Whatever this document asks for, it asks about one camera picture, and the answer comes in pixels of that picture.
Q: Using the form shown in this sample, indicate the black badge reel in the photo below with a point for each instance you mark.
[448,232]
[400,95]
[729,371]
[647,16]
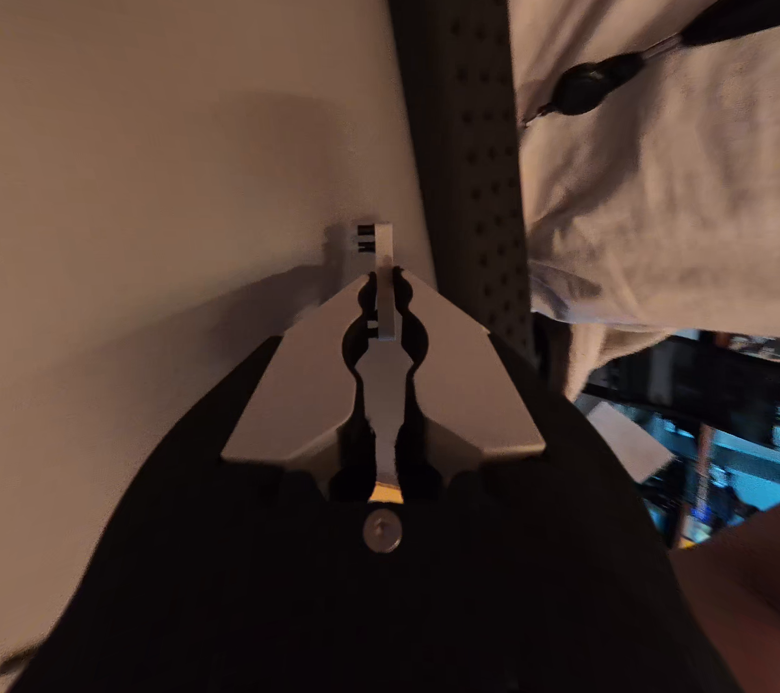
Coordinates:
[585,90]

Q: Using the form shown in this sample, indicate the black dimpled armrest pad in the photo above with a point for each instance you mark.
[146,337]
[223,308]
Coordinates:
[463,96]

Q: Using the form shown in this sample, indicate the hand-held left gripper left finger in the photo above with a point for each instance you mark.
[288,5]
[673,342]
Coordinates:
[304,394]

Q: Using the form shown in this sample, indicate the person's right forearm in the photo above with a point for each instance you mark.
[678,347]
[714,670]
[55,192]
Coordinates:
[731,614]

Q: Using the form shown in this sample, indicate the grey desk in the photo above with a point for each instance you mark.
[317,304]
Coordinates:
[183,96]

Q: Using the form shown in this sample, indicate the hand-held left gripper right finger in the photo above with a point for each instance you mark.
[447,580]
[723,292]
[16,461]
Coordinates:
[469,394]

